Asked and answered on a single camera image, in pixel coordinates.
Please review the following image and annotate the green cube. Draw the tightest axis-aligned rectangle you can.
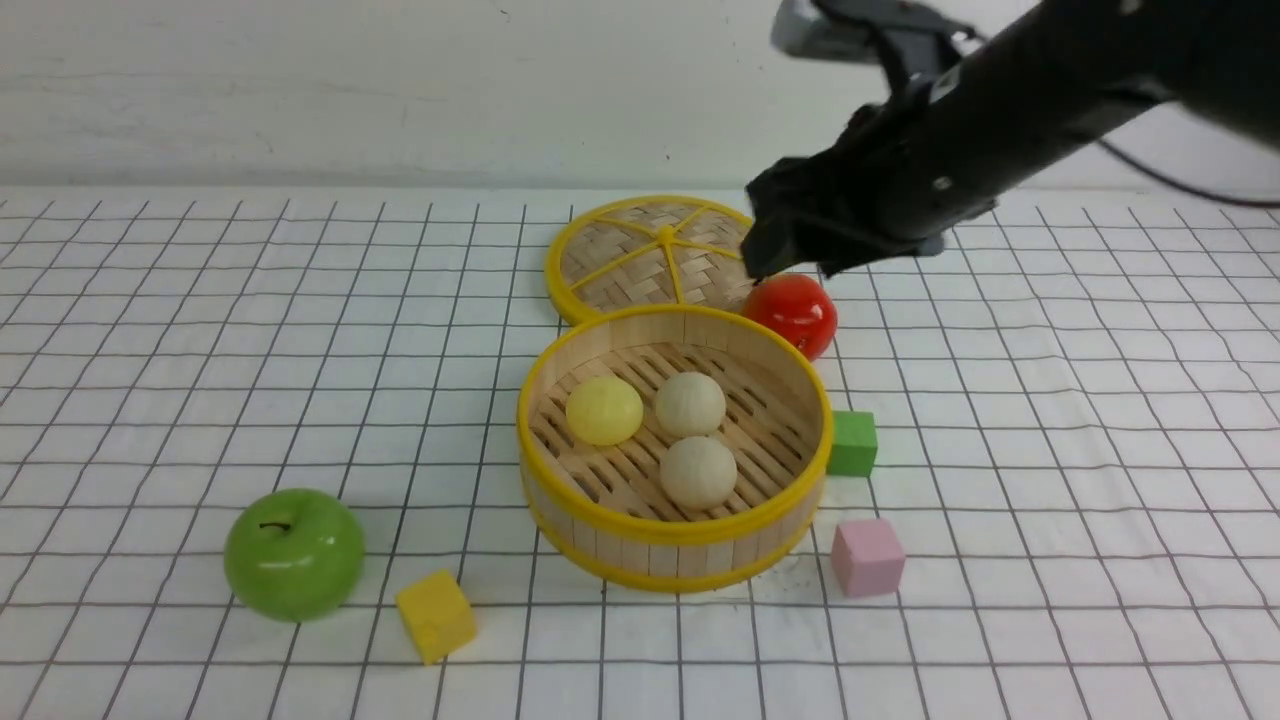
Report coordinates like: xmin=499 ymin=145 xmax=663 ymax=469
xmin=827 ymin=410 xmax=879 ymax=479

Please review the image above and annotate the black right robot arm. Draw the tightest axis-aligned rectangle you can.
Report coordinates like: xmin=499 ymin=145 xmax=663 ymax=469
xmin=741 ymin=1 xmax=1279 ymax=282

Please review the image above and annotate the yellow cube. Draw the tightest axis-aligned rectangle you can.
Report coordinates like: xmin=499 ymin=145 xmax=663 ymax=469
xmin=396 ymin=570 xmax=477 ymax=666

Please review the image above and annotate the pink cube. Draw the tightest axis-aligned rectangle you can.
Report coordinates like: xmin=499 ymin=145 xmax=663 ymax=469
xmin=829 ymin=518 xmax=906 ymax=598

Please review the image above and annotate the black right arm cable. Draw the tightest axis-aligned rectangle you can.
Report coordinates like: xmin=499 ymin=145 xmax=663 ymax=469
xmin=1094 ymin=135 xmax=1280 ymax=211

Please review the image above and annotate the beige bun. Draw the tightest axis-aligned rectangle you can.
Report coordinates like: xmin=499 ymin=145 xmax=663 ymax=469
xmin=653 ymin=372 xmax=727 ymax=438
xmin=659 ymin=436 xmax=739 ymax=511

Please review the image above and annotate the red tomato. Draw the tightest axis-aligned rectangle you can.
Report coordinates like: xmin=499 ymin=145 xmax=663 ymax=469
xmin=741 ymin=273 xmax=838 ymax=361

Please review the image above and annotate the bamboo steamer tray yellow rim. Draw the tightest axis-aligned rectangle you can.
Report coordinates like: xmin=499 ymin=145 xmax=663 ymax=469
xmin=515 ymin=305 xmax=835 ymax=594

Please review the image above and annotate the woven bamboo steamer lid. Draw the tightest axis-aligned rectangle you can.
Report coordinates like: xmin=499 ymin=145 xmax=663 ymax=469
xmin=543 ymin=195 xmax=753 ymax=325

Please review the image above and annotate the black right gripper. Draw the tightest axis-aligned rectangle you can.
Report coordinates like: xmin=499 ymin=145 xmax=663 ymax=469
xmin=740 ymin=1 xmax=1155 ymax=283

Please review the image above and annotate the green apple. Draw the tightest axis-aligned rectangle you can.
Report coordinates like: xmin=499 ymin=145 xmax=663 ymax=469
xmin=223 ymin=488 xmax=366 ymax=623

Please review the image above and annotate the yellow bun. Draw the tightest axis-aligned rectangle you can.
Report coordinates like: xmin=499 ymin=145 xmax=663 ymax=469
xmin=564 ymin=375 xmax=644 ymax=446

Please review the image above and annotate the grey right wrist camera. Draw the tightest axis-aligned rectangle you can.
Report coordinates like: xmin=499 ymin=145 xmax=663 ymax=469
xmin=771 ymin=1 xmax=984 ymax=94

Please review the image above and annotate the white grid tablecloth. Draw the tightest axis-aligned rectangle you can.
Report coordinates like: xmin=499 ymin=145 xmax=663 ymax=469
xmin=1 ymin=190 xmax=1279 ymax=719

